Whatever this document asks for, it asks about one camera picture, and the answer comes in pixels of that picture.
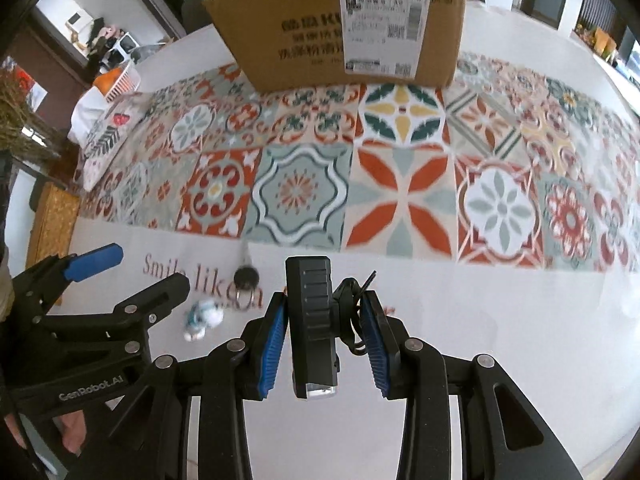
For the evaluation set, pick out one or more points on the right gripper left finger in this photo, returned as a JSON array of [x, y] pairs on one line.
[[147, 435]]

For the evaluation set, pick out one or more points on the patterned tile table runner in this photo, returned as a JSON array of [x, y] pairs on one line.
[[504, 166]]

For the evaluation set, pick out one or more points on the white fruit basket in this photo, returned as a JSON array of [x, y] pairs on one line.
[[121, 80]]

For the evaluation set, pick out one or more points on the small white blue figurine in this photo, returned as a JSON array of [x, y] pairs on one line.
[[204, 315]]

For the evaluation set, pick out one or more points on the white tv cabinet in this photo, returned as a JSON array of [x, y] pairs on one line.
[[623, 78]]

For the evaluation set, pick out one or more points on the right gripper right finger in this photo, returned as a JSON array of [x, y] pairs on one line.
[[502, 434]]

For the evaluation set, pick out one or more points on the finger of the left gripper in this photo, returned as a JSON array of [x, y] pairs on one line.
[[82, 267], [158, 299]]

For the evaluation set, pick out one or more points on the glass vase dried flowers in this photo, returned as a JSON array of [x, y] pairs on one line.
[[24, 133]]

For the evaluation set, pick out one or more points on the left dark dining chair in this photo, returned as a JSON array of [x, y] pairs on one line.
[[194, 16]]

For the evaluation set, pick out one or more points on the yellow woven box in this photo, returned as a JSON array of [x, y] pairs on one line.
[[54, 224]]

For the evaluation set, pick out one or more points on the patterned fabric tissue cover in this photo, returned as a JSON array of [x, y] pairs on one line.
[[100, 129]]

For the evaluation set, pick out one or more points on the brown cardboard box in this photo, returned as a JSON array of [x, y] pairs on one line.
[[286, 44]]

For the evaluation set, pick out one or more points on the black rectangular device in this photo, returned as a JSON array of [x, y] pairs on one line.
[[312, 327]]

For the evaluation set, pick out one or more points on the left hand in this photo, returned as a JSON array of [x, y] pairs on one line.
[[73, 429]]

